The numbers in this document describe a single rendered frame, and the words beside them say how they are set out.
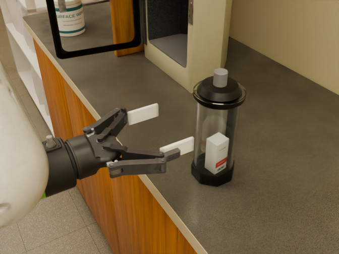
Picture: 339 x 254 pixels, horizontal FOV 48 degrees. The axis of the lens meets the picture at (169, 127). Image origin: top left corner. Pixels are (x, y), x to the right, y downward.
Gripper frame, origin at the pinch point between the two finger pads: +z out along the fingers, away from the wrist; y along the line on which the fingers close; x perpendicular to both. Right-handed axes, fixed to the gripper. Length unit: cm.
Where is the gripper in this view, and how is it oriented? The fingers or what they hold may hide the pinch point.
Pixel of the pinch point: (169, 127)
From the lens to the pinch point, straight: 74.7
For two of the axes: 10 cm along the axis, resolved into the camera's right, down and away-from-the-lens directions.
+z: 8.6, -2.9, 4.1
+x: 0.0, 8.2, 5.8
